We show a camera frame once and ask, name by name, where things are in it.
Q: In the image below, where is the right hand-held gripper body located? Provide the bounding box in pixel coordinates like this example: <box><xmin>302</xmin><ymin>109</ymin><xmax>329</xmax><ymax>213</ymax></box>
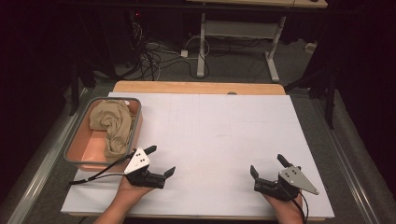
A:
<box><xmin>254</xmin><ymin>166</ymin><xmax>320</xmax><ymax>202</ymax></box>

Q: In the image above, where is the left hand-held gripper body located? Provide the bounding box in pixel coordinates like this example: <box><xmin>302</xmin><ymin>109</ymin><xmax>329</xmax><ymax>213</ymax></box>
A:
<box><xmin>123</xmin><ymin>147</ymin><xmax>167</xmax><ymax>189</ymax></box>

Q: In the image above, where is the tan cloth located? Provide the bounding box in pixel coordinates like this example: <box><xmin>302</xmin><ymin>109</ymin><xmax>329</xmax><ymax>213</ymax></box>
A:
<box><xmin>89</xmin><ymin>99</ymin><xmax>135</xmax><ymax>162</ymax></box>

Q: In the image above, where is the orange plastic bin grey rim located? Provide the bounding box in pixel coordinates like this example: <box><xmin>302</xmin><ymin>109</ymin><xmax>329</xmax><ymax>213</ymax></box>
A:
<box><xmin>64</xmin><ymin>96</ymin><xmax>145</xmax><ymax>173</ymax></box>

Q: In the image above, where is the person's right hand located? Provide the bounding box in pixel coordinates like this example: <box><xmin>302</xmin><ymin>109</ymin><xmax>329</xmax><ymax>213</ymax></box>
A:
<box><xmin>261</xmin><ymin>191</ymin><xmax>304</xmax><ymax>217</ymax></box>

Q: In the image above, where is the person's left hand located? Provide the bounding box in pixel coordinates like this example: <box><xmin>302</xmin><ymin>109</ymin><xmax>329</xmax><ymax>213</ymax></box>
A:
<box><xmin>116</xmin><ymin>176</ymin><xmax>155</xmax><ymax>202</ymax></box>

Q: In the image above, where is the white table cover board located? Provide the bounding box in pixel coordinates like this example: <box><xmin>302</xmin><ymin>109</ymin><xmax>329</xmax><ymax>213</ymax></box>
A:
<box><xmin>61</xmin><ymin>91</ymin><xmax>335</xmax><ymax>219</ymax></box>

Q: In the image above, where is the black metal stand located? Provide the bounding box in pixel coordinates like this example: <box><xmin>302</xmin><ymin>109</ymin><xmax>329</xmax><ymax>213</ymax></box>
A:
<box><xmin>283</xmin><ymin>69</ymin><xmax>338</xmax><ymax>131</ymax></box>

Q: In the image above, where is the light wooden desk top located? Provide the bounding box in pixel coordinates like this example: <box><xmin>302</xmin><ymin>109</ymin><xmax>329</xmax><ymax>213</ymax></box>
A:
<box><xmin>186</xmin><ymin>0</ymin><xmax>329</xmax><ymax>9</ymax></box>

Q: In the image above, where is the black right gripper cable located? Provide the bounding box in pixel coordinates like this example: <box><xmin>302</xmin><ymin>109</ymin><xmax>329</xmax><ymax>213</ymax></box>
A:
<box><xmin>290</xmin><ymin>189</ymin><xmax>309</xmax><ymax>224</ymax></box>

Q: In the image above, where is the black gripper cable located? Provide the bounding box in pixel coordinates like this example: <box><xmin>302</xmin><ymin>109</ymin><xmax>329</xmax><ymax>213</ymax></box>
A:
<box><xmin>68</xmin><ymin>152</ymin><xmax>138</xmax><ymax>187</ymax></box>
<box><xmin>290</xmin><ymin>189</ymin><xmax>309</xmax><ymax>224</ymax></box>

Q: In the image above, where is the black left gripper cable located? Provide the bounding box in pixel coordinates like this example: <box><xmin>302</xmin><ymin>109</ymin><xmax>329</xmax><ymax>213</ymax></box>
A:
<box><xmin>68</xmin><ymin>152</ymin><xmax>138</xmax><ymax>187</ymax></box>

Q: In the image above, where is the grey metal floor rail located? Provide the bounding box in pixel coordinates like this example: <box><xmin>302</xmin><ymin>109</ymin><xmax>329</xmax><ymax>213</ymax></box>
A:
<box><xmin>6</xmin><ymin>88</ymin><xmax>91</xmax><ymax>224</ymax></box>
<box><xmin>311</xmin><ymin>98</ymin><xmax>381</xmax><ymax>224</ymax></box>

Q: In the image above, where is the tangle of floor cables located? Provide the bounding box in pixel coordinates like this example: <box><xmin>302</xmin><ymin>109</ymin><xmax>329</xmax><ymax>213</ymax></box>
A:
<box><xmin>129</xmin><ymin>21</ymin><xmax>213</xmax><ymax>82</ymax></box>

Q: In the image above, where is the white metal desk frame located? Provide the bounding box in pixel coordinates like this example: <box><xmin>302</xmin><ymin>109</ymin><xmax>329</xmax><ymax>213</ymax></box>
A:
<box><xmin>196</xmin><ymin>12</ymin><xmax>288</xmax><ymax>84</ymax></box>

